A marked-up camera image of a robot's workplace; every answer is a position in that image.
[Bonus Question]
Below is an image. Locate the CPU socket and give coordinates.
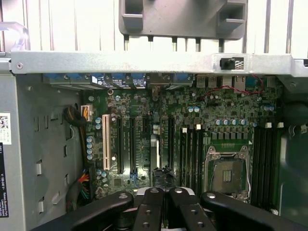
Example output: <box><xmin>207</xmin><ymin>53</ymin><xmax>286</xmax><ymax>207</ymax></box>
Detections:
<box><xmin>204</xmin><ymin>144</ymin><xmax>253</xmax><ymax>201</ymax></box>

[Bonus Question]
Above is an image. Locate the white power connector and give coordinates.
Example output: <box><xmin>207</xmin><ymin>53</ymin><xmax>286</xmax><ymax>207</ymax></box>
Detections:
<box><xmin>81</xmin><ymin>103</ymin><xmax>93</xmax><ymax>122</ymax></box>

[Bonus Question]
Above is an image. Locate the grey plastic parts rack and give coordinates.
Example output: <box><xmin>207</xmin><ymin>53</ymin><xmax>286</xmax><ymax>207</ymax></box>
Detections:
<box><xmin>118</xmin><ymin>0</ymin><xmax>248</xmax><ymax>40</ymax></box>

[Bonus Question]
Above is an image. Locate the black intrusion switch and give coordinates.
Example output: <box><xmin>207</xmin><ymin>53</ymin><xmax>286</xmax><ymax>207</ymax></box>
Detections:
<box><xmin>220</xmin><ymin>57</ymin><xmax>245</xmax><ymax>71</ymax></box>

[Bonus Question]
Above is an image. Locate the power supply wire bundle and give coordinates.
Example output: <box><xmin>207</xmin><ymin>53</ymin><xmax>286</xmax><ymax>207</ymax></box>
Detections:
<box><xmin>63</xmin><ymin>107</ymin><xmax>97</xmax><ymax>212</ymax></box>

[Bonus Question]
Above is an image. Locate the red and black wire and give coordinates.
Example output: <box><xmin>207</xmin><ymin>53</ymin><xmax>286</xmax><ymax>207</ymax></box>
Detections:
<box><xmin>201</xmin><ymin>74</ymin><xmax>268</xmax><ymax>101</ymax></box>

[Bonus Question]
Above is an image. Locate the open grey PC case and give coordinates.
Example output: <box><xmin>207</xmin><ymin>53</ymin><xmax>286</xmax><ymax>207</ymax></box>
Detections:
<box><xmin>0</xmin><ymin>21</ymin><xmax>308</xmax><ymax>231</ymax></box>

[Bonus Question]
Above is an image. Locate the white expansion slot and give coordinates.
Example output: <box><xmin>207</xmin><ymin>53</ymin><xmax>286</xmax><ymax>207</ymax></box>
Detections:
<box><xmin>102</xmin><ymin>114</ymin><xmax>111</xmax><ymax>170</ymax></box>

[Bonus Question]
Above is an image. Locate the green motherboard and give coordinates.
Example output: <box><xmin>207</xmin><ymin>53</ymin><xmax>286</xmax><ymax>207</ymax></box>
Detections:
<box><xmin>80</xmin><ymin>74</ymin><xmax>284</xmax><ymax>210</ymax></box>

